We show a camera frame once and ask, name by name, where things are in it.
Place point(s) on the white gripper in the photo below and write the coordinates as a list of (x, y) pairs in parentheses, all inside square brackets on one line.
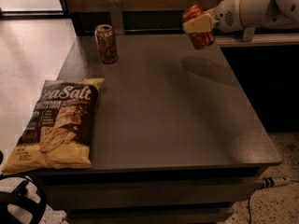
[(224, 17)]

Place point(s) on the red coke can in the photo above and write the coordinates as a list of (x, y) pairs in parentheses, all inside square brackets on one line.
[(199, 40)]

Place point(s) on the black chair base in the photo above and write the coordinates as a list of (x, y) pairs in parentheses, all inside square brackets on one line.
[(19, 197)]

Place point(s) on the right metal bracket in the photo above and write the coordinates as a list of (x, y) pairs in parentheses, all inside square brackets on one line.
[(247, 34)]

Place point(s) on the brown gold soda can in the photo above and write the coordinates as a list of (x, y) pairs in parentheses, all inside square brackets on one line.
[(106, 43)]

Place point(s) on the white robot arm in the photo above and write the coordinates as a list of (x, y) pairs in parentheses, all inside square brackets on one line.
[(274, 14)]

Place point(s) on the metal bracket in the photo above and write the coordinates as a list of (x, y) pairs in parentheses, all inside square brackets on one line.
[(247, 34), (115, 11)]

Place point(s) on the left metal bracket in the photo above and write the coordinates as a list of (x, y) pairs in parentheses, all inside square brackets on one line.
[(115, 11)]

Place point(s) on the sea salt chips bag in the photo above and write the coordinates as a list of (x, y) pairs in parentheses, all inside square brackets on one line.
[(58, 135)]

